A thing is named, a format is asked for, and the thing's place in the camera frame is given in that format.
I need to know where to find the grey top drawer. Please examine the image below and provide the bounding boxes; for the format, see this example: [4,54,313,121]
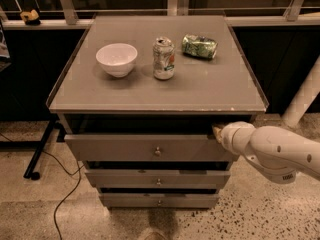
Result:
[65,134,236,162]

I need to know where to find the metal window railing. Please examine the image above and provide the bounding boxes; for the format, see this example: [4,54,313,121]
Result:
[0,0,320,28]

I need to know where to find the upright white soda can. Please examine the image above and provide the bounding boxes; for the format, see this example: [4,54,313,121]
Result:
[153,36,175,80]

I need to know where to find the white ceramic bowl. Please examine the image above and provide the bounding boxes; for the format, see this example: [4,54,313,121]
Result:
[96,43,138,78]

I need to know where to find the white diagonal post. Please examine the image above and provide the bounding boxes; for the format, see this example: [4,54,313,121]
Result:
[282,56,320,127]

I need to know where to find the yellow black object on ledge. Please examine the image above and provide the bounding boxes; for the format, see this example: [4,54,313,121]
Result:
[20,9,40,25]

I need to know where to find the grey middle drawer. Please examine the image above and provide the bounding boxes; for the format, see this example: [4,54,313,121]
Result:
[85,169,230,189]

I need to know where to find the grey bottom drawer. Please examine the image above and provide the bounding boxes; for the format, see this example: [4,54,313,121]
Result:
[100,193,219,209]

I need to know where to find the grey drawer cabinet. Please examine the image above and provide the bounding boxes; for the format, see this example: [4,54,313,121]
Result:
[48,15,268,197]

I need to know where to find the black metal stand leg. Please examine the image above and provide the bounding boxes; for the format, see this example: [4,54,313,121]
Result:
[0,116,66,180]

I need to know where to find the black floor cable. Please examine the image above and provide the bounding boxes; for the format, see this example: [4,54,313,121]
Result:
[0,133,84,240]

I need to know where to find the crushed green soda can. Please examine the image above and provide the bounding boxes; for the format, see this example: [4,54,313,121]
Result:
[182,34,218,60]

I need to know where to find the grey drawer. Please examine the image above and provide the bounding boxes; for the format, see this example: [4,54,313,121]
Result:
[100,193,219,209]
[65,134,236,162]
[85,169,230,189]

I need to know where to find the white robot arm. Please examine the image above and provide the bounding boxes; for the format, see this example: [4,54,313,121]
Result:
[212,121,320,184]

